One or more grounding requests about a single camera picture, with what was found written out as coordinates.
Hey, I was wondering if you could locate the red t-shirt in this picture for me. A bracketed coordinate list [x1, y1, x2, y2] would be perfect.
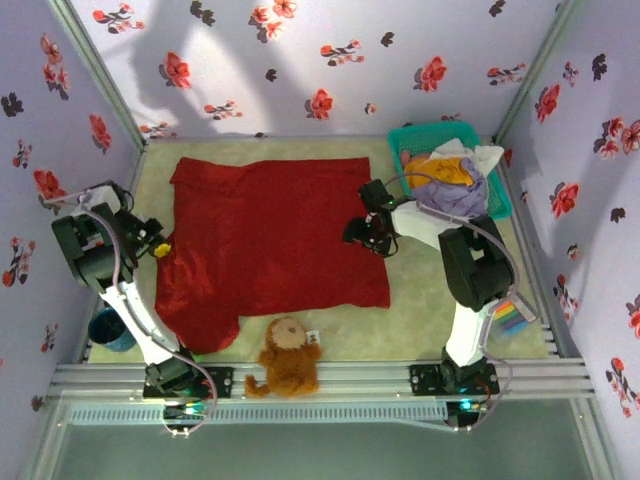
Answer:
[153, 156, 392, 355]

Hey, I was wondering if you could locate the purple t-shirt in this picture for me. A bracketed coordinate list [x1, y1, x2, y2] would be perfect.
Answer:
[414, 157, 494, 219]

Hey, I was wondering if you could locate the yellow t-shirt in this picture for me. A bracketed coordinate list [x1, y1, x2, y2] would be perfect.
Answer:
[403, 157, 474, 189]

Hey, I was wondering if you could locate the green table mat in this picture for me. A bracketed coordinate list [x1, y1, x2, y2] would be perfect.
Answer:
[88, 137, 551, 362]

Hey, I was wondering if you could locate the blue mug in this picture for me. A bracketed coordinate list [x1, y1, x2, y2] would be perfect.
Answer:
[87, 307, 137, 354]

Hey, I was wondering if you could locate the teal plastic basket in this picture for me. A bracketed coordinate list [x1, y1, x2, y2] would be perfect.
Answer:
[387, 121, 514, 222]

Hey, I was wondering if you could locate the white t-shirt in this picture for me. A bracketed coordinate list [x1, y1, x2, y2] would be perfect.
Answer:
[430, 137, 506, 175]

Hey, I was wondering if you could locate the brown plush monkey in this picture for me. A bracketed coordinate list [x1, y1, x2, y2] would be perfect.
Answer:
[243, 316, 324, 400]

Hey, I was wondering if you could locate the pack of coloured markers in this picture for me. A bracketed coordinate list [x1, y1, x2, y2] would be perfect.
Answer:
[492, 292, 540, 344]

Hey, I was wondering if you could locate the grey left arm cable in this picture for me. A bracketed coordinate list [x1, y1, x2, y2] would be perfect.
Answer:
[40, 192, 220, 437]

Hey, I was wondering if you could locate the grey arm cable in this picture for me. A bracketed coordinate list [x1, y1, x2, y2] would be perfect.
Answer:
[40, 192, 220, 437]
[382, 171, 519, 432]

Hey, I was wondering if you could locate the grey right arm cable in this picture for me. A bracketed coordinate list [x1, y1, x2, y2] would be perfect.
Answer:
[382, 171, 519, 432]

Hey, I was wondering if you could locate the ribbed aluminium frame beam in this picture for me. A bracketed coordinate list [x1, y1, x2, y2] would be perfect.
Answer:
[47, 358, 599, 401]

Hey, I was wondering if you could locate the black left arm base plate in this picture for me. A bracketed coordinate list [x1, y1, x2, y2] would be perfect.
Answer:
[143, 366, 235, 400]

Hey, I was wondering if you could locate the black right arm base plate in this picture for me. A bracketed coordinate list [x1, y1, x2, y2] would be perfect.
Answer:
[408, 363, 500, 396]

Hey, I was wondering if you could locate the aluminium corner post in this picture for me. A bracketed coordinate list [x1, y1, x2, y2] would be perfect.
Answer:
[47, 0, 149, 147]
[492, 0, 587, 146]

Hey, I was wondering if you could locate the white slotted cable duct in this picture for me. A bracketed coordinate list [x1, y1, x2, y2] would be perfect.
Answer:
[67, 402, 449, 426]

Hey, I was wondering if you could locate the aluminium frame leg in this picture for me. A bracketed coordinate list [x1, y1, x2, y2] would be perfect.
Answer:
[17, 397, 74, 480]
[569, 397, 624, 480]

